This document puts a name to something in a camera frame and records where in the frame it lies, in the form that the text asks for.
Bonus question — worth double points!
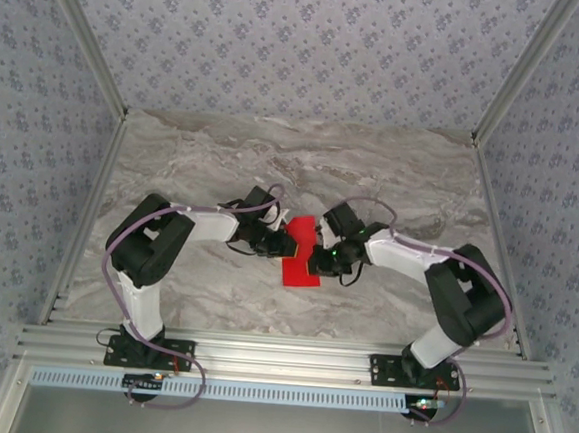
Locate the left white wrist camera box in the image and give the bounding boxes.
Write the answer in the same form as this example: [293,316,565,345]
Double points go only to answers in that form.
[262,205,292,229]

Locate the red paper sheet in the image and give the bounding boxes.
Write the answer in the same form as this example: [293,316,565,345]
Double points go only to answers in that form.
[278,212,331,291]

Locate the aluminium side rail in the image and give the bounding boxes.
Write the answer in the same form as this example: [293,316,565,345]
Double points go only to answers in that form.
[456,140,550,361]
[36,110,132,330]

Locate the small adapter circuit board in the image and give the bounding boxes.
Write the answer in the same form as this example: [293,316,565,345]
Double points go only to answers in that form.
[121,371,165,394]
[405,394,451,417]

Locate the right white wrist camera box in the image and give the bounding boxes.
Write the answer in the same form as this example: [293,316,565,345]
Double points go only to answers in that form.
[315,217,339,247]

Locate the grey metal sheet panel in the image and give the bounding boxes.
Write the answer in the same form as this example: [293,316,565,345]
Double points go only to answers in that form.
[0,358,573,433]

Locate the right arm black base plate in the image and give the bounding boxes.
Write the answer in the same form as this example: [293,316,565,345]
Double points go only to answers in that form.
[365,351,462,394]

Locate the light blue slotted cable duct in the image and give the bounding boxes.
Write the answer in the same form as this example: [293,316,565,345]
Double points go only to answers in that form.
[27,364,411,416]

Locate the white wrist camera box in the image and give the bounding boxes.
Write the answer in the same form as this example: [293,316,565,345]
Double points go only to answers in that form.
[262,205,292,229]
[315,217,339,247]

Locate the aluminium corner post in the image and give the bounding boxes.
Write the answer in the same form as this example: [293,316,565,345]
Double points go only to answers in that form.
[26,0,139,121]
[469,0,579,154]

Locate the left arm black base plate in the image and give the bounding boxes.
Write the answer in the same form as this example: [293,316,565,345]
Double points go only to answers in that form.
[101,332,198,373]

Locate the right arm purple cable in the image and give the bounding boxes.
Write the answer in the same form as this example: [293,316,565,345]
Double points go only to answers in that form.
[321,193,522,433]

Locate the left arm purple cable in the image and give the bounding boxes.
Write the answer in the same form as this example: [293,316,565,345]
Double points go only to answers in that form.
[91,169,222,414]

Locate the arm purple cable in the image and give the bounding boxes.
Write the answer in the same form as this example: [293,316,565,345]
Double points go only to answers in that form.
[91,169,222,414]
[321,193,522,433]

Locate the aluminium mounting rail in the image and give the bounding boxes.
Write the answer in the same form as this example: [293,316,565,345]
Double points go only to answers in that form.
[12,318,561,405]

